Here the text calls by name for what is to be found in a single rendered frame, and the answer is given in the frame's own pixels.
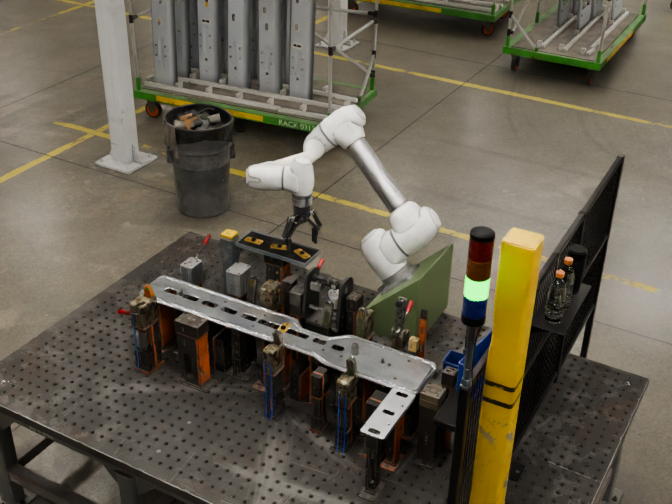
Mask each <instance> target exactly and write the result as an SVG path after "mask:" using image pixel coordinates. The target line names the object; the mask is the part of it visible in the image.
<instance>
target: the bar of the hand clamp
mask: <svg viewBox="0 0 672 504"><path fill-rule="evenodd" d="M407 300H408V299H407V298H404V297H401V296H399V297H398V299H397V302H396V303H395V305H396V315H395V322H394V330H393V336H395V335H396V330H397V326H398V327H400V334H399V338H401V333H402V331H403V330H404V322H405V315H406V307H407Z"/></svg>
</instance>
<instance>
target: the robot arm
mask: <svg viewBox="0 0 672 504"><path fill-rule="evenodd" d="M365 122H366V117H365V114H364V113H363V111H362V110H361V109H360V108H359V107H358V106H356V105H349V106H344V107H342V108H340V109H338V110H336V111H335V112H333V113H332V114H331V115H329V116H328V117H327V118H325V119H324V120H323V121H322V122H321V123H320V124H319V125H318V126H317V127H316V128H315V129H314V130H313V131H312V132H311V133H310V134H309V135H308V136H307V137H306V139H305V141H304V144H303V153H300V154H296V155H293V156H290V157H286V158H283V159H280V160H276V161H273V162H272V161H267V162H264V163H260V164H255V165H252V166H249V167H248V168H247V169H246V183H247V184H248V185H249V186H250V187H252V188H255V189H260V190H286V191H290V192H291V195H292V204H293V212H294V216H293V217H288V218H287V223H286V226H285V228H284V231H283V233H282V236H281V237H282V238H283V239H285V242H286V243H285V244H286V245H287V251H289V252H290V253H291V252H292V238H291V236H292V235H293V233H294V231H295V230H296V228H297V227H298V226H299V225H301V224H303V223H306V222H307V221H308V222H309V223H310V224H311V225H312V226H313V227H312V242H314V243H315V244H317V235H318V230H320V228H319V227H322V224H321V222H320V220H319V218H318V217H317V215H316V211H315V210H314V209H311V204H312V194H313V193H312V190H313V187H314V170H313V165H312V163H313V162H315V161H316V160H317V159H319V158H320V157H321V156H322V155H323V154H324V153H326V152H328V151H329V150H331V149H332V148H334V147H335V146H337V145H339V146H341V147H342V148H343V149H345V150H347V151H348V152H349V154H350V155H351V157H352V158H353V160H354V161H355V162H356V164H357V165H358V167H359V168H360V170H361V171H362V173H363V174H364V176H365V177H366V179H367V180H368V181H369V183H370V184H371V186H372V187H373V189H374V190H375V192H376V193H377V195H378V196H379V198H380V199H381V200H382V202H383V203H384V205H385V206H386V208H387V209H388V211H389V212H390V219H389V221H390V223H391V226H392V229H391V230H389V231H385V230H384V229H380V228H378V229H373V230H372V231H371V232H370V233H368V234H367V235H366V236H365V237H364V238H363V239H362V240H361V248H362V252H363V255H364V257H365V259H366V261H367V263H368V264H369V266H370V267H371V268H372V270H373V271H374V272H375V274H376V275H377V276H378V277H379V278H380V279H381V281H382V282H383V283H382V285H380V286H379V287H378V288H377V290H378V291H379V292H381V295H382V296H384V295H385V294H387V293H388V292H390V291H391V290H393V289H394V288H396V287H398V286H399V285H401V284H402V283H404V282H406V281H408V280H409V279H410V278H411V277H412V275H413V274H414V273H415V271H416V270H417V269H418V268H419V267H420V266H421V265H420V264H419V263H418V264H416V265H413V266H411V265H410V264H409V263H408V262H407V260H406V259H407V258H408V257H409V256H410V255H412V254H414V253H416V252H417V251H419V250H420V249H422V248H423V247H425V246H426V245H427V244H428V243H430V242H431V241H432V240H433V238H434V237H435V236H436V235H437V233H438V231H439V229H440V227H441V222H440V219H439V217H438V215H437V214H436V212H435V211H434V210H433V209H431V208H429V207H425V206H424V207H422V208H421V207H420V206H418V205H417V204H416V203H415V202H411V201H409V202H408V201H407V199H406V198H405V196H404V195H403V193H402V192H401V191H400V189H399V188H398V186H397V185H396V183H395V182H394V180H393V179H392V177H391V176H390V174H389V173H388V172H387V170H386V169H385V167H384V166H383V164H382V162H381V161H380V159H379V158H378V157H377V155H376V154H375V152H374V151H373V149H372V148H371V146H370V145H369V143H368V142H367V141H366V139H365V138H364V137H365V132H364V129H363V126H364V125H365ZM310 215H312V216H313V218H314V220H315V222H316V224H317V225H316V224H315V223H314V222H312V220H311V219H309V217H310ZM293 220H294V221H293ZM295 222H297V224H296V223H295Z"/></svg>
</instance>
